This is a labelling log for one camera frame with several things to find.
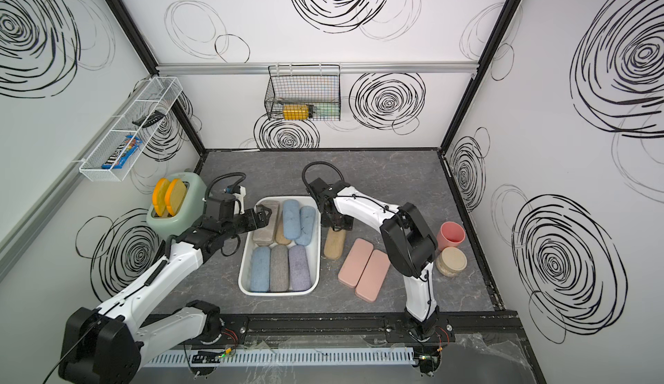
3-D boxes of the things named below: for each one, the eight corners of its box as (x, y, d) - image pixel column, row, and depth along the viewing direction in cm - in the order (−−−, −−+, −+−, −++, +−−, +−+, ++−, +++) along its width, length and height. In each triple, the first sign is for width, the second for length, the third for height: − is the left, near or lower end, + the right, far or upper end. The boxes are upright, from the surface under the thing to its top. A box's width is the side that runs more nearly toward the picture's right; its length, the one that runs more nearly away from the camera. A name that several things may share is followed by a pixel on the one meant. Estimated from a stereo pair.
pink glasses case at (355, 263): (336, 282, 84) (336, 279, 82) (356, 239, 94) (356, 235, 92) (355, 292, 82) (356, 289, 80) (374, 247, 92) (375, 243, 90)
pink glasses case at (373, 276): (353, 295, 82) (354, 292, 79) (373, 250, 91) (374, 247, 89) (373, 306, 80) (374, 303, 77) (391, 259, 89) (392, 255, 87)
